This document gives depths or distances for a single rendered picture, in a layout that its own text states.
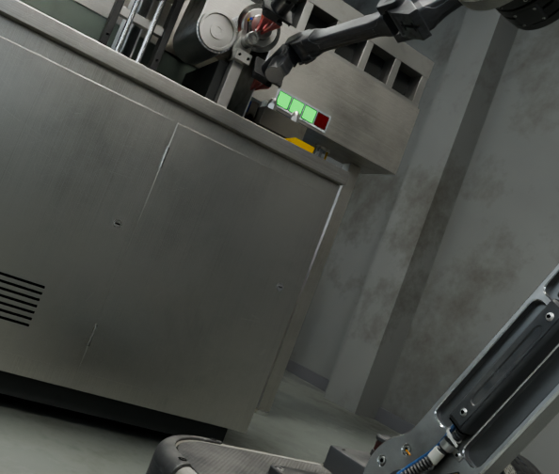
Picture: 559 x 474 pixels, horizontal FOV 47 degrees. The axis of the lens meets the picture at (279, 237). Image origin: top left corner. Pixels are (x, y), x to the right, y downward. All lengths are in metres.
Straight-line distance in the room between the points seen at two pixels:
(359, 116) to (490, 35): 1.88
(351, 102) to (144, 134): 1.17
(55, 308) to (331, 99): 1.41
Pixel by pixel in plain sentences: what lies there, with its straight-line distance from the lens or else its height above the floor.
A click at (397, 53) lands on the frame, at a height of 1.60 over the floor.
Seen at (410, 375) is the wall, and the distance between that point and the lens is 3.94.
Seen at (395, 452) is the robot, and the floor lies 0.37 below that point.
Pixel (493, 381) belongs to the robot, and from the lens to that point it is 0.73.
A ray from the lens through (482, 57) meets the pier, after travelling 4.29.
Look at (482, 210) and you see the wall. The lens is 3.98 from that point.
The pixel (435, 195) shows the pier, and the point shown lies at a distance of 3.98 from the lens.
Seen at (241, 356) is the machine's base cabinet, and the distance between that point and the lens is 1.81.
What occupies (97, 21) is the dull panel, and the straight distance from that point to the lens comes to 2.28.
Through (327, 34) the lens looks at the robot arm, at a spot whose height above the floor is 1.20.
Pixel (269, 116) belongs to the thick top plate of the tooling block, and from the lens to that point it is 2.03.
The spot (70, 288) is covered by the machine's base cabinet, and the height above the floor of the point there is 0.33.
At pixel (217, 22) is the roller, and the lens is 2.04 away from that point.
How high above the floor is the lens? 0.50
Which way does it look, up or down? 5 degrees up
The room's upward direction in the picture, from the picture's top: 21 degrees clockwise
